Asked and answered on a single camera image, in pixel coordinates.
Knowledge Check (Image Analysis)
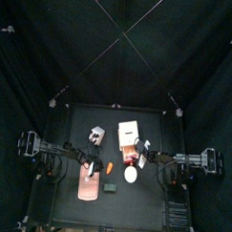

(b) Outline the white round plate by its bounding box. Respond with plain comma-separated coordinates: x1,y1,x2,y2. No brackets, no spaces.
122,165,138,185

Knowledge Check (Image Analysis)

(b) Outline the pinkish wooden cutting board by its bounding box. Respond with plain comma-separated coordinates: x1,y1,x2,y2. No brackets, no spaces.
77,162,101,202

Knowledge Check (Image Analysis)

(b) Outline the white text label sticker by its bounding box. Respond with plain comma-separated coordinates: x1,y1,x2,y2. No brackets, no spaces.
164,200,191,232

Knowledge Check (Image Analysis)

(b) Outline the white box with dark print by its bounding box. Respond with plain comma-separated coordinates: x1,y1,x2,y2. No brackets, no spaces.
88,125,106,146

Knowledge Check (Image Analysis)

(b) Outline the wooden drawer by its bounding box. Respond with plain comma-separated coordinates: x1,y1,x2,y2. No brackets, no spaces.
120,144,140,166

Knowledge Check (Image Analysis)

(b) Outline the thin diagonal cord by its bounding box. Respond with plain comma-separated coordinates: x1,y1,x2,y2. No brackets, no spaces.
82,0,186,109
53,0,168,107

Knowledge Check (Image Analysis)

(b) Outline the dark green block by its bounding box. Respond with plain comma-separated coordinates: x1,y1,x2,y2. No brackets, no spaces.
103,182,117,194

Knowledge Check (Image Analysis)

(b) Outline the orange toy carrot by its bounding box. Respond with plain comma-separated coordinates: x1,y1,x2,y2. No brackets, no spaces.
105,161,114,176

